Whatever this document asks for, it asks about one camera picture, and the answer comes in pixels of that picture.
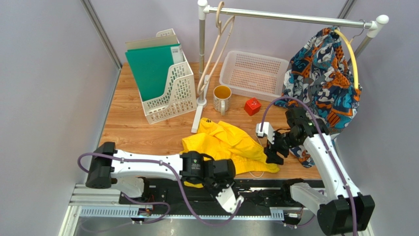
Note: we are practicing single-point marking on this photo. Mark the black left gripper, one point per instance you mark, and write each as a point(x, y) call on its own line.
point(225, 183)

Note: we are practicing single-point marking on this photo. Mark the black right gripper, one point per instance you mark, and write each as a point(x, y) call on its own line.
point(276, 148)

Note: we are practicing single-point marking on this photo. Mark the yellow shorts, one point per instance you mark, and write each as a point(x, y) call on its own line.
point(221, 140)

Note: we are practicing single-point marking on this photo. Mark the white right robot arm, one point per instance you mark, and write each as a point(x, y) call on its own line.
point(342, 208)

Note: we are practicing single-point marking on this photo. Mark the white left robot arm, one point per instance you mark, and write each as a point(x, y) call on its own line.
point(126, 172)

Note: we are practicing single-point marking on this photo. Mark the beige clothes hanger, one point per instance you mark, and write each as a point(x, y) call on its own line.
point(224, 31)

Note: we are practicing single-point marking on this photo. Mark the patterned blue orange shorts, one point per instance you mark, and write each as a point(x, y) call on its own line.
point(319, 76)

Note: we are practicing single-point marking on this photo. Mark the yellow clothes hanger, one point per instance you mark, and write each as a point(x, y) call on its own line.
point(351, 52)

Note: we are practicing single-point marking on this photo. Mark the red cube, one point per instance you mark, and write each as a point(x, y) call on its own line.
point(252, 106)

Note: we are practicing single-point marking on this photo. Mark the white mug with yellow interior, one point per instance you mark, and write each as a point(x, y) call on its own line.
point(221, 99)

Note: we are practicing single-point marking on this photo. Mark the white perforated plastic basket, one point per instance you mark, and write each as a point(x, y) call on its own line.
point(253, 75)

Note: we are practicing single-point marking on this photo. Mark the white perforated file holder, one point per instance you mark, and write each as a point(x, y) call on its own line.
point(179, 96)

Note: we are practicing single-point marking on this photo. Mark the green folder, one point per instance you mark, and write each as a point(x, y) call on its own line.
point(150, 68)

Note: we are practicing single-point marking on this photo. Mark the beige folder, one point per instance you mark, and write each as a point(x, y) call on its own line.
point(152, 42)

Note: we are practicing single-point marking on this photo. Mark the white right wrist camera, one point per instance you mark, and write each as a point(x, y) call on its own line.
point(264, 129)

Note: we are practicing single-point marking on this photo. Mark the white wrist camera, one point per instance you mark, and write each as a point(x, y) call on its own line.
point(228, 201)
point(264, 129)

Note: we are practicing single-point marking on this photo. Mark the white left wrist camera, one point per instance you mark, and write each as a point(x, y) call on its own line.
point(228, 201)

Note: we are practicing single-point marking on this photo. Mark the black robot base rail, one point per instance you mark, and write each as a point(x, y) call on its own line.
point(260, 195)

